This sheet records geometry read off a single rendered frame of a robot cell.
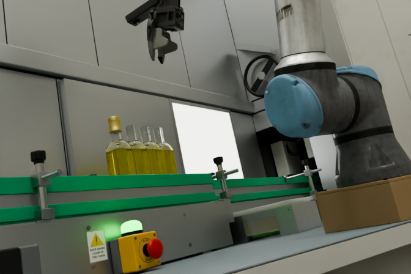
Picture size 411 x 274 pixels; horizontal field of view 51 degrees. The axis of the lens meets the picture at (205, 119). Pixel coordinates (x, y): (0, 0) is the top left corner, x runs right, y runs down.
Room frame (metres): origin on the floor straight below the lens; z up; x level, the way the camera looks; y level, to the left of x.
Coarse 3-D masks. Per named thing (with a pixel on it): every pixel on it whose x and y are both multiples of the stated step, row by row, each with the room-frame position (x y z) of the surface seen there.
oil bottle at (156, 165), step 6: (150, 144) 1.24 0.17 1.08; (156, 144) 1.26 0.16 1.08; (150, 150) 1.23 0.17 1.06; (156, 150) 1.25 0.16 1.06; (150, 156) 1.23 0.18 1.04; (156, 156) 1.25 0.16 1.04; (150, 162) 1.23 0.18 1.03; (156, 162) 1.24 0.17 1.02; (162, 162) 1.27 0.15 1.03; (150, 168) 1.23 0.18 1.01; (156, 168) 1.24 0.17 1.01; (162, 168) 1.26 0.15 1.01
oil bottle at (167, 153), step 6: (162, 144) 1.29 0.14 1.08; (168, 144) 1.31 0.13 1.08; (162, 150) 1.28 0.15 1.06; (168, 150) 1.30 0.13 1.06; (162, 156) 1.28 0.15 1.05; (168, 156) 1.29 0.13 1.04; (174, 156) 1.32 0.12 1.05; (168, 162) 1.29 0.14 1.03; (174, 162) 1.31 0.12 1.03; (168, 168) 1.29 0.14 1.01; (174, 168) 1.31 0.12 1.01
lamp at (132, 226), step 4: (132, 220) 0.91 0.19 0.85; (124, 224) 0.90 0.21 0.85; (128, 224) 0.89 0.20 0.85; (132, 224) 0.89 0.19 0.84; (136, 224) 0.90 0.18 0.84; (140, 224) 0.91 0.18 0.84; (120, 228) 0.91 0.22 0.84; (124, 228) 0.90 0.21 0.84; (128, 228) 0.89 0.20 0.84; (132, 228) 0.89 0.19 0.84; (136, 228) 0.90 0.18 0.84; (140, 228) 0.91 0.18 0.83; (124, 232) 0.90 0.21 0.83; (128, 232) 0.89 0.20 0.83; (132, 232) 0.89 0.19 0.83; (136, 232) 0.90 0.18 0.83; (140, 232) 0.90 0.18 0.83; (124, 236) 0.90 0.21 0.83
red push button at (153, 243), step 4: (152, 240) 0.87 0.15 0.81; (156, 240) 0.88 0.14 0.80; (148, 244) 0.87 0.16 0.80; (152, 244) 0.87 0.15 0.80; (156, 244) 0.88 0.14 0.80; (160, 244) 0.89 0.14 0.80; (148, 248) 0.87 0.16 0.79; (152, 248) 0.87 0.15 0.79; (156, 248) 0.87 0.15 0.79; (160, 248) 0.88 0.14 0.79; (148, 252) 0.87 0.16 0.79; (152, 252) 0.87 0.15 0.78; (156, 252) 0.87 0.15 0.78; (160, 252) 0.88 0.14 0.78; (152, 256) 0.87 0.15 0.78; (156, 256) 0.87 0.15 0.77; (160, 256) 0.88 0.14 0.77
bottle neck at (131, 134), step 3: (126, 126) 1.21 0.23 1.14; (129, 126) 1.21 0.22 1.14; (132, 126) 1.21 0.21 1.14; (135, 126) 1.22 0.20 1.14; (126, 129) 1.21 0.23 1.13; (129, 129) 1.20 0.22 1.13; (132, 129) 1.21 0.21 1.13; (135, 129) 1.21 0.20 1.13; (129, 132) 1.21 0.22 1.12; (132, 132) 1.21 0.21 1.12; (135, 132) 1.21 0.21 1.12; (129, 135) 1.21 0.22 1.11; (132, 135) 1.21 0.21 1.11; (135, 135) 1.21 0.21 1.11; (129, 138) 1.21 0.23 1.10; (132, 138) 1.21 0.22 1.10; (135, 138) 1.21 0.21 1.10
